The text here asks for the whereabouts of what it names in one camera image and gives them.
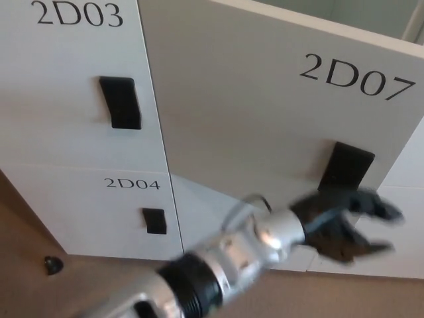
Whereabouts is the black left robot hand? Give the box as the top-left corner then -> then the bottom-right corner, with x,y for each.
290,187 -> 406,264

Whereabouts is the white cabinet door 2D07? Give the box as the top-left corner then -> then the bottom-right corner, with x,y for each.
136,0 -> 424,200

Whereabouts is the black floor doorstop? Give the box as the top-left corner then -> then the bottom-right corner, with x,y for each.
43,255 -> 64,276

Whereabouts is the black handle of door 2D07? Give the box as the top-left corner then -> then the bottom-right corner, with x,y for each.
317,141 -> 376,193

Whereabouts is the black handle of door 2D04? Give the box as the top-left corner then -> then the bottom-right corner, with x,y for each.
142,207 -> 167,235

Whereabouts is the black handle of door 2D03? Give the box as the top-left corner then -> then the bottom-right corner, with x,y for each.
99,76 -> 144,131

